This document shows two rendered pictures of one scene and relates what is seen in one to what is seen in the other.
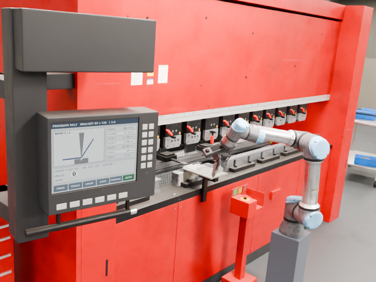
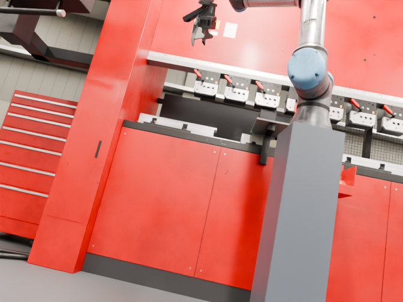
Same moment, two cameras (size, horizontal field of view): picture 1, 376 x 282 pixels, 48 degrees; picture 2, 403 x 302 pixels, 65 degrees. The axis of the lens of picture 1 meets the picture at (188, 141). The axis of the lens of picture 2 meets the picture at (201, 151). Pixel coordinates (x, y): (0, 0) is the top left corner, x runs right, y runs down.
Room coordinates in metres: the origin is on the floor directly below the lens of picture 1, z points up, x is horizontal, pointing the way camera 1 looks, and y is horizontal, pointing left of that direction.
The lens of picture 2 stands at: (1.46, -1.31, 0.39)
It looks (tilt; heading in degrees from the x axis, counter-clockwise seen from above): 12 degrees up; 53
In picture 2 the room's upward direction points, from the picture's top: 13 degrees clockwise
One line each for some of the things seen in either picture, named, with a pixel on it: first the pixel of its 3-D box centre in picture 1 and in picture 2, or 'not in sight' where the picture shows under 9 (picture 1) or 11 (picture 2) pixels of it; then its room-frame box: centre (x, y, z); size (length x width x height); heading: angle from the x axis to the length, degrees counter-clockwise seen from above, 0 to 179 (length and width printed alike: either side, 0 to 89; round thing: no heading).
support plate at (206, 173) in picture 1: (204, 171); (268, 128); (2.81, -0.13, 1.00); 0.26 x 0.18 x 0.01; 49
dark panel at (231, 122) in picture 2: not in sight; (226, 132); (3.07, 0.52, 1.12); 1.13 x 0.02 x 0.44; 139
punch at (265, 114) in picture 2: (189, 147); (267, 115); (2.91, -0.02, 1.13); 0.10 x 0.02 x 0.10; 139
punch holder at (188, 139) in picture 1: (189, 130); (267, 96); (2.89, 0.00, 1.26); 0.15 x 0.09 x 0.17; 139
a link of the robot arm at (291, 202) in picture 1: (295, 207); (315, 90); (2.40, -0.68, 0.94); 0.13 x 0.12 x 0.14; 21
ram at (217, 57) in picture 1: (250, 61); (379, 50); (3.40, -0.45, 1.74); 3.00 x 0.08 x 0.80; 139
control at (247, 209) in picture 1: (247, 201); (328, 175); (2.93, -0.47, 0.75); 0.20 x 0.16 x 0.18; 139
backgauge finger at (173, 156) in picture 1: (173, 158); not in sight; (3.02, 0.10, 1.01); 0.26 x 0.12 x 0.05; 49
